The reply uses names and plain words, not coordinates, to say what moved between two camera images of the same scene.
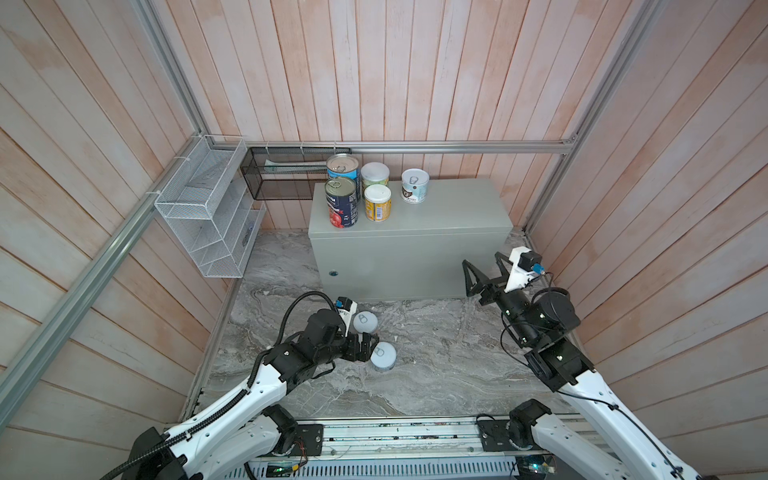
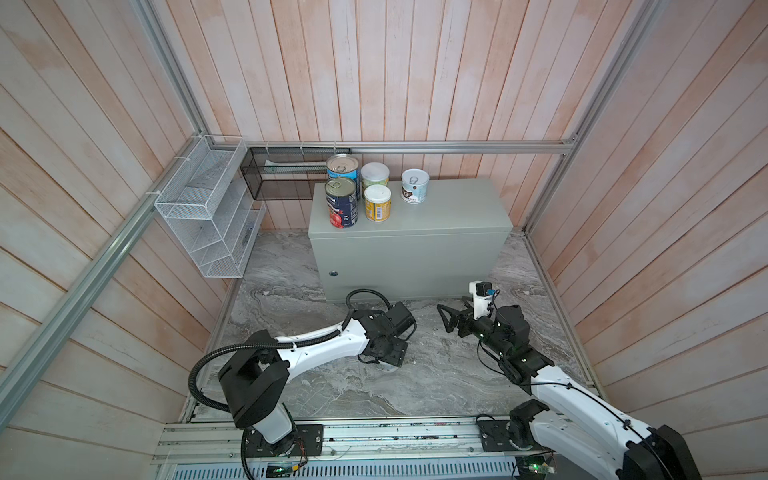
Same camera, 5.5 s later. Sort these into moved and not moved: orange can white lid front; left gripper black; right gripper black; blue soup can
Moved: right gripper black; left gripper black
Not moved: orange can white lid front; blue soup can
